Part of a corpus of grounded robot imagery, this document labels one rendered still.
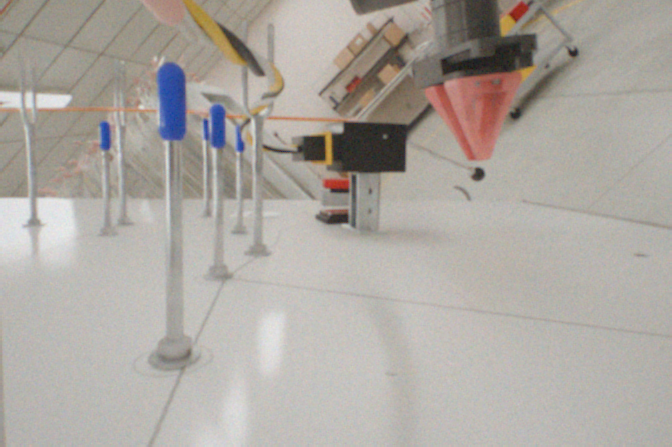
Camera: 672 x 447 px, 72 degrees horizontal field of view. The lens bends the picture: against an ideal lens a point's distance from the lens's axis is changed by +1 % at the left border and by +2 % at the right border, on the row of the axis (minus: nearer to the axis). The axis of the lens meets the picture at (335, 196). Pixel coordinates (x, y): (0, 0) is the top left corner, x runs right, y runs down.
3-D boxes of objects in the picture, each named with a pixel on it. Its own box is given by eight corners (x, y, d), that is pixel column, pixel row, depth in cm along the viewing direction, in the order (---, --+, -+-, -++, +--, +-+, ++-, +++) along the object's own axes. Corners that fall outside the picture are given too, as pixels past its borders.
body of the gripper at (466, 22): (475, 63, 36) (465, -38, 35) (410, 83, 45) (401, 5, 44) (542, 55, 38) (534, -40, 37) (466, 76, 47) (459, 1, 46)
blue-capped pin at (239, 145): (250, 233, 37) (250, 124, 36) (231, 234, 36) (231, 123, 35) (248, 230, 38) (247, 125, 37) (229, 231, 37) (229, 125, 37)
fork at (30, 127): (30, 223, 41) (22, 58, 39) (51, 223, 41) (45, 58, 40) (15, 226, 39) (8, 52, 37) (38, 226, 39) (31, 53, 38)
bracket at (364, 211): (388, 233, 37) (389, 172, 37) (361, 235, 37) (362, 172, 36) (366, 225, 42) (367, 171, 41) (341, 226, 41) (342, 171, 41)
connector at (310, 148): (357, 159, 37) (357, 134, 37) (301, 161, 35) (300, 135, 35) (342, 159, 40) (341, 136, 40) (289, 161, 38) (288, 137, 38)
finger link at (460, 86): (467, 166, 39) (455, 53, 38) (423, 165, 46) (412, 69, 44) (531, 154, 41) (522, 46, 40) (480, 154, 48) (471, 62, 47)
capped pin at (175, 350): (137, 368, 13) (131, 57, 12) (163, 346, 15) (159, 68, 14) (188, 371, 13) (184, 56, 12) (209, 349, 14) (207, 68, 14)
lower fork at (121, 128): (116, 222, 41) (112, 62, 40) (137, 222, 42) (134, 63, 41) (108, 226, 40) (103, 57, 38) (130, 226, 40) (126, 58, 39)
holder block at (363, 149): (406, 172, 38) (407, 123, 37) (342, 172, 36) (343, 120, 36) (384, 171, 42) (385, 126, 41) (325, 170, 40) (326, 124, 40)
